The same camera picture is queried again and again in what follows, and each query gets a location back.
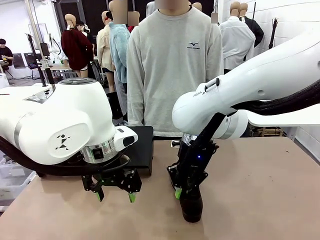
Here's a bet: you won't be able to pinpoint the mannequin in beige jacket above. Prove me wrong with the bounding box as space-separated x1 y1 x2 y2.
96 11 117 93

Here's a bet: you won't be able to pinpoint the person in grey sweatshirt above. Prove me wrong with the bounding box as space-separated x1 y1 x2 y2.
126 0 225 139

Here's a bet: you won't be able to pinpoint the black leather shoe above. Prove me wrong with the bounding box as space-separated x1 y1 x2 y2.
178 184 204 223

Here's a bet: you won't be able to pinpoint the black boots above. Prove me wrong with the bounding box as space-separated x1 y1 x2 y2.
107 91 124 121

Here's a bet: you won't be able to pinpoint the person's right forearm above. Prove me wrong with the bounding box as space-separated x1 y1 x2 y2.
126 82 146 126

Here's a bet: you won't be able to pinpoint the mannequin in maroon sweater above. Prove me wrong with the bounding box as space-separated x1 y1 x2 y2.
60 13 95 83

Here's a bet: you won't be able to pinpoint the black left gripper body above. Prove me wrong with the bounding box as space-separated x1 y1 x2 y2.
97 168 127 188

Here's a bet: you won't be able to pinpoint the mannequin in black jacket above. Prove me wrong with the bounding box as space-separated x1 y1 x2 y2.
239 2 265 48

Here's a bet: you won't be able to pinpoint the clear plastic bin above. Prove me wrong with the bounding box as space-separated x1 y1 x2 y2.
0 159 37 201

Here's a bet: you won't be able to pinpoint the mannequin in white shirt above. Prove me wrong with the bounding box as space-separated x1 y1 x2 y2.
219 1 256 75

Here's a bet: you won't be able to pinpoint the black chair back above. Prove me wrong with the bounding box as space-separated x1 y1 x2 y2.
9 52 27 69

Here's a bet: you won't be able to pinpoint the mannequin in light blue fleece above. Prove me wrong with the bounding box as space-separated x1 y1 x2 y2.
108 0 131 118

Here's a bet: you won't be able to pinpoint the mannequin in red top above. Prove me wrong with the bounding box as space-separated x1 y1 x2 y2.
127 11 140 33

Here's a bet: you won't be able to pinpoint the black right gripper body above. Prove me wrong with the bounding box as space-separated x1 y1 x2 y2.
166 138 220 194

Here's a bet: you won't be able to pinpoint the seated person in black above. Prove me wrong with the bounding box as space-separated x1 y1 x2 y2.
0 38 15 67

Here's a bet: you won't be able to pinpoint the black tripod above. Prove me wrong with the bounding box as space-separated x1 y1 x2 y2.
268 16 280 50

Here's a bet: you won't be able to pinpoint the mannequin in grey hoodie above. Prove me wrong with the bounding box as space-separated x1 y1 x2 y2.
146 1 157 17

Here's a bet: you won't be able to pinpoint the silver metal pole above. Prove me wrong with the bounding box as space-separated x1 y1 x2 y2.
24 0 57 91

